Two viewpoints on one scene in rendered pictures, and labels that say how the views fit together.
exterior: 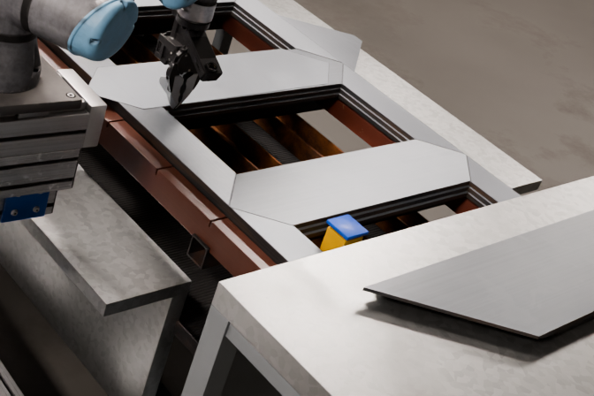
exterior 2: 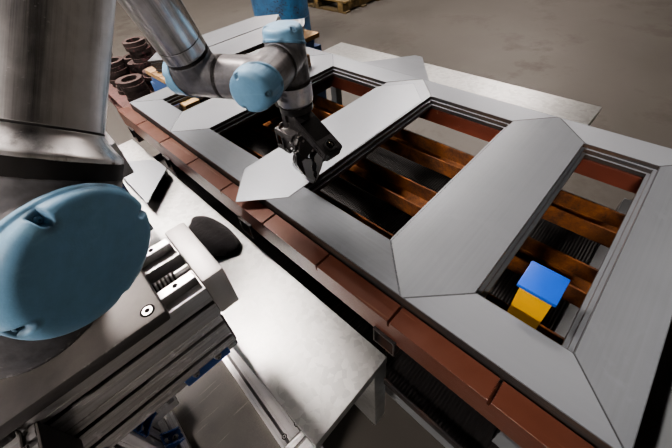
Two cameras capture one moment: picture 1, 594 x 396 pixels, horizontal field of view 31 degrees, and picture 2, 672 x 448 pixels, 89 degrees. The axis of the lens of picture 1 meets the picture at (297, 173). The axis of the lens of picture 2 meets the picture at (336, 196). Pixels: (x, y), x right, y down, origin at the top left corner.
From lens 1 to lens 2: 1.54 m
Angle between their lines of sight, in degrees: 16
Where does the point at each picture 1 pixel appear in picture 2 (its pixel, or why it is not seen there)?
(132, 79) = (273, 167)
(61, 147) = (194, 330)
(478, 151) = (542, 103)
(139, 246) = (327, 329)
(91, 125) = (217, 293)
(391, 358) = not seen: outside the picture
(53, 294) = not seen: hidden behind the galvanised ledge
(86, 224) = (276, 323)
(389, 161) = (509, 154)
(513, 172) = (578, 110)
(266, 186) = (424, 243)
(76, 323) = not seen: hidden behind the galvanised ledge
